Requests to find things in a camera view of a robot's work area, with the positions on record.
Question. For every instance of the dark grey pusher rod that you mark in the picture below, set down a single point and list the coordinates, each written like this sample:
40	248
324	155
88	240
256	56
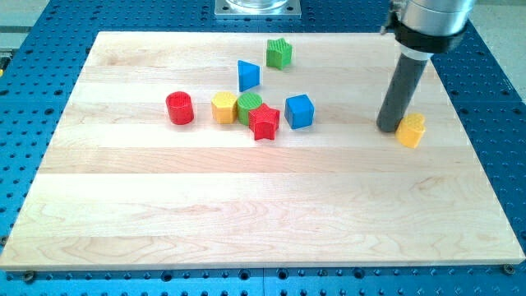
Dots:
402	86

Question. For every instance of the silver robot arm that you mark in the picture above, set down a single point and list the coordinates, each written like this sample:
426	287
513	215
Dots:
422	28

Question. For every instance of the blue triangle block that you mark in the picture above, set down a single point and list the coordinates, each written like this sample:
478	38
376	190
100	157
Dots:
248	75

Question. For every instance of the yellow hexagon block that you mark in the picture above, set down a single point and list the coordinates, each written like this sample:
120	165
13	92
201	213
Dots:
224	107

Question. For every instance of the yellow heart block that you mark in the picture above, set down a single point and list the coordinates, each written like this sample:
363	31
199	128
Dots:
410	130

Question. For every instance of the blue cube block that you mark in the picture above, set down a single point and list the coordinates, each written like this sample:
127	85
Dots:
299	111

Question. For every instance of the green star block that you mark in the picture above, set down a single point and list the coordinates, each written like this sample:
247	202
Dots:
278	53

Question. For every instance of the red star block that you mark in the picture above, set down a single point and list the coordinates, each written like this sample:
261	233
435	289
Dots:
264	122

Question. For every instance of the green cylinder block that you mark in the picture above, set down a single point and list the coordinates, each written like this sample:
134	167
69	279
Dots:
247	102

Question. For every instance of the red cylinder block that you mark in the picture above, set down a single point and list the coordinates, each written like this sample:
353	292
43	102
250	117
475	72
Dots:
179	108

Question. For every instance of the wooden board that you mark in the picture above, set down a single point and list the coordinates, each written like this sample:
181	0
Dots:
120	187

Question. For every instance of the blue perforated table plate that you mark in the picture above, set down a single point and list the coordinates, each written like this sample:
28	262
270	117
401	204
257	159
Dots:
44	45

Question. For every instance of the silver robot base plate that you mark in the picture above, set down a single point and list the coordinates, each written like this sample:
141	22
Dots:
238	9

